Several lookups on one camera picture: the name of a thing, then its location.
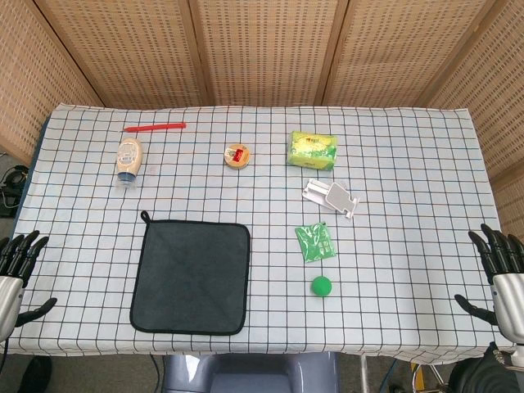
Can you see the white black grid tablecloth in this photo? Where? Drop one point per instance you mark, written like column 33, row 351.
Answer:
column 368, row 266

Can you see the wooden woven folding screen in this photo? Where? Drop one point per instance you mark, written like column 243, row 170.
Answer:
column 262, row 49

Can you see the black round robot joint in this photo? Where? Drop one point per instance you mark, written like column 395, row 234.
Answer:
column 487, row 374

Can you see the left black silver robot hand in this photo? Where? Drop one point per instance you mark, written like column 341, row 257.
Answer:
column 12, row 262

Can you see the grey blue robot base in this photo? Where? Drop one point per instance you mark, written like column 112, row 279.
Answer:
column 249, row 372

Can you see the green yellow tissue pack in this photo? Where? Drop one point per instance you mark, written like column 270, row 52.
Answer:
column 313, row 150

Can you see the green snack sachet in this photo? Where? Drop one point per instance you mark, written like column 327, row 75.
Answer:
column 315, row 243

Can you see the chrome yellow stool frame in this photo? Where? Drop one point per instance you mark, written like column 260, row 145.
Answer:
column 425, row 378

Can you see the beige squeeze bottle blue cap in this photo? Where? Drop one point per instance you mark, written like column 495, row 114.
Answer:
column 129, row 161

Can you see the green ball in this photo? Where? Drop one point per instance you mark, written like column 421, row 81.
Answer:
column 321, row 286

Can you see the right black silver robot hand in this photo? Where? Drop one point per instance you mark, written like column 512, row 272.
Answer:
column 501, row 262

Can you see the dark grey cleaning cloth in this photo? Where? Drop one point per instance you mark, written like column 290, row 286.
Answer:
column 191, row 276

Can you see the round tin red label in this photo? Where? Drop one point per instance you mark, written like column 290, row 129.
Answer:
column 237, row 156

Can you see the white folding phone stand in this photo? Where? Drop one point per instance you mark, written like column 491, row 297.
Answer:
column 331, row 199

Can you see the red plastic pen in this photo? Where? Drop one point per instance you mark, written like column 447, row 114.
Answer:
column 155, row 127

